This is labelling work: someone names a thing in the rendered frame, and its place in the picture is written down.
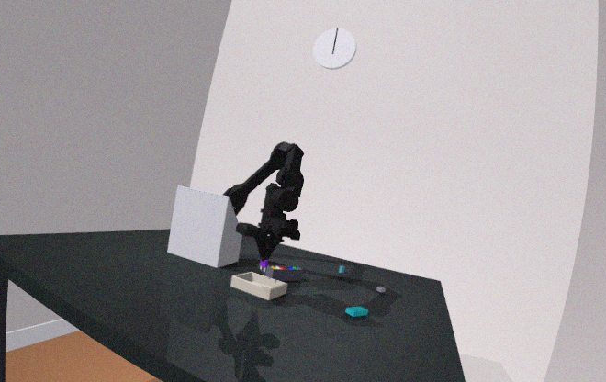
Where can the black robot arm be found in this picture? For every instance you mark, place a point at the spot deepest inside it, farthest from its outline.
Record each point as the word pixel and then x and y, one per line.
pixel 285 157

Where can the teal rectangular block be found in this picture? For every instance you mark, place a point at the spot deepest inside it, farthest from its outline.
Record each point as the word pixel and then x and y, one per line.
pixel 356 311

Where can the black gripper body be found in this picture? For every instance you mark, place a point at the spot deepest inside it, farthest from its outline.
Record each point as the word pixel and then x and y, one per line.
pixel 262 232

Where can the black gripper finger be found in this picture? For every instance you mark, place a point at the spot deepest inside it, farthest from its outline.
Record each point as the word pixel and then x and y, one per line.
pixel 262 246
pixel 270 246

